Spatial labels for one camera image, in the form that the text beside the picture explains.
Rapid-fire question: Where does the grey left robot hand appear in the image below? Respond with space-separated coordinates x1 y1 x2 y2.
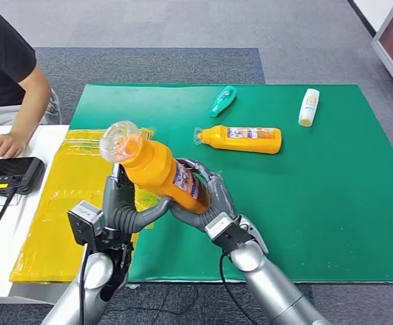
102 163 172 234

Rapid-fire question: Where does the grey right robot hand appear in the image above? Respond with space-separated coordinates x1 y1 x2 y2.
169 158 240 234

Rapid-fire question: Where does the orange bottle with clear cap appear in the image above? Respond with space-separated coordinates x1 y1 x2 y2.
99 120 211 215
193 125 283 155

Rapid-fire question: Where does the teal plastic bottle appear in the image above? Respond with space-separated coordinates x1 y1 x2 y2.
209 85 237 118

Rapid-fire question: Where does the white plastic bottle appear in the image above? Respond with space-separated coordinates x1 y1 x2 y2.
298 88 320 128

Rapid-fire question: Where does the yellow plastic sheet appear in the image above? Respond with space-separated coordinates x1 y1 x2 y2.
9 127 158 284

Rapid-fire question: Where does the green table mat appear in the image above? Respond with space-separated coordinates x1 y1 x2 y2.
68 83 393 284

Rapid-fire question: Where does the black remote controller with antenna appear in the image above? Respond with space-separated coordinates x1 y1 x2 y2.
0 156 45 234

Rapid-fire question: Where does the dark grey floor rug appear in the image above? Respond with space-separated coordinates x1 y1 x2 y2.
33 47 265 125

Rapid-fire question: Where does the person's hand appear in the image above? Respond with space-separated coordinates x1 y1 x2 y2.
0 132 27 158

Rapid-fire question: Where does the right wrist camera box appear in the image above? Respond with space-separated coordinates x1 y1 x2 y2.
205 212 253 255

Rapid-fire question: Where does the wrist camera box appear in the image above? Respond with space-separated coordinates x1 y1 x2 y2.
67 200 107 248
205 212 253 255

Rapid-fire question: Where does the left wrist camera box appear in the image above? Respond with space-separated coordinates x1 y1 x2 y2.
67 200 107 248

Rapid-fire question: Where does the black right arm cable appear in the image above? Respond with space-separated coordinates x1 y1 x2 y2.
219 252 258 325

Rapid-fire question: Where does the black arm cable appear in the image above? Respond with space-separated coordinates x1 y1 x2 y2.
219 252 258 325
79 244 92 325

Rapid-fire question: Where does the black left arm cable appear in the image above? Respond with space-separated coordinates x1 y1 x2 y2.
79 244 92 325

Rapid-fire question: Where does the black floor cable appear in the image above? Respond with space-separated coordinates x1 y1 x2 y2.
108 284 200 325

